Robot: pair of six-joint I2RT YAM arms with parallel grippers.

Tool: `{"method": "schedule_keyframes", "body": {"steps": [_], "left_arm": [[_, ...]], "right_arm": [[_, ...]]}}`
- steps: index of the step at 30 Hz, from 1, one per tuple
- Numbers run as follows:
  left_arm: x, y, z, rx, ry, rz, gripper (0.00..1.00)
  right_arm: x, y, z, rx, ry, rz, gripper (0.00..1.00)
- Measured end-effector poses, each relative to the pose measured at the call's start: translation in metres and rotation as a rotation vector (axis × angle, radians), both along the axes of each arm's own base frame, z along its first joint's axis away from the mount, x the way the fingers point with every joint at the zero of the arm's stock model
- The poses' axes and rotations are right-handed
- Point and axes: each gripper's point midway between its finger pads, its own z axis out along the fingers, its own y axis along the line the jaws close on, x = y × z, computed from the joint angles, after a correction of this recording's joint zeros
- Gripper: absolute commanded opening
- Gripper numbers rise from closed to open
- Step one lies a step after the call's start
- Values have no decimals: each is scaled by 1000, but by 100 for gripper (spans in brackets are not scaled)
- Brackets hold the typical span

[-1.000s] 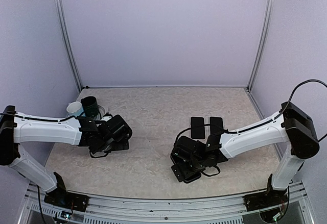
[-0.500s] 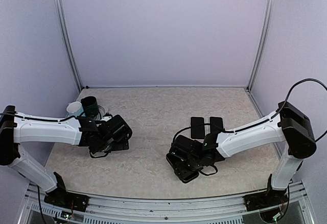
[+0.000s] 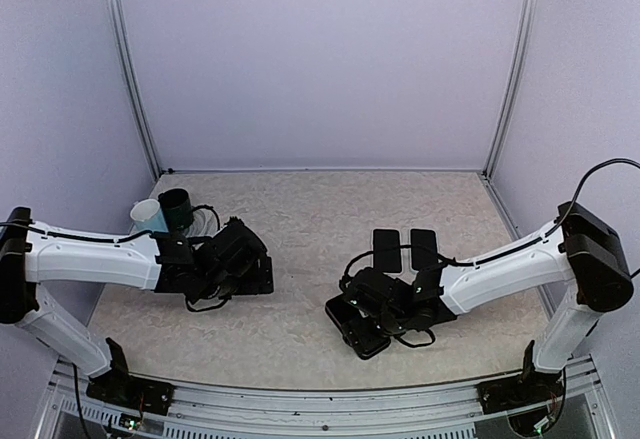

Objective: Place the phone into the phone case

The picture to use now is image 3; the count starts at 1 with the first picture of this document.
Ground black phone case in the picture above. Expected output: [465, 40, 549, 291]
[325, 294, 391, 360]

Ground purple edged dark phone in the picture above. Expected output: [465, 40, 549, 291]
[372, 229, 403, 274]

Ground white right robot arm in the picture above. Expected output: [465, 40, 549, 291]
[339, 202, 634, 403]

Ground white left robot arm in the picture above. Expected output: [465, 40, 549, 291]
[1, 207, 274, 404]

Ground black cup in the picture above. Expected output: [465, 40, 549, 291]
[158, 188, 194, 232]

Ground light blue white cup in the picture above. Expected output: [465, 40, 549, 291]
[129, 198, 168, 233]

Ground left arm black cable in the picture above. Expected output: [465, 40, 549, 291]
[0, 203, 231, 313]

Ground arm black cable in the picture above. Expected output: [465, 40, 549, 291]
[0, 203, 231, 313]
[339, 158, 640, 348]

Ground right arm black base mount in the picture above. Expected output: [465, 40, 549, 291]
[476, 340, 564, 414]

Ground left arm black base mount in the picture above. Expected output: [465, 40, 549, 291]
[86, 338, 175, 416]

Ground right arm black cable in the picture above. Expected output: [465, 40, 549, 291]
[339, 158, 640, 348]

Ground aluminium front rail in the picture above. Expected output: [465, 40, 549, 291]
[27, 356, 622, 438]

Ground left aluminium frame post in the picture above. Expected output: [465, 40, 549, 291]
[106, 0, 163, 181]

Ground aluminium frame post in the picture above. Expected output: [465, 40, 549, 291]
[106, 0, 163, 181]
[482, 0, 537, 182]

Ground right aluminium frame post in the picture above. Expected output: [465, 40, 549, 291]
[482, 0, 537, 182]

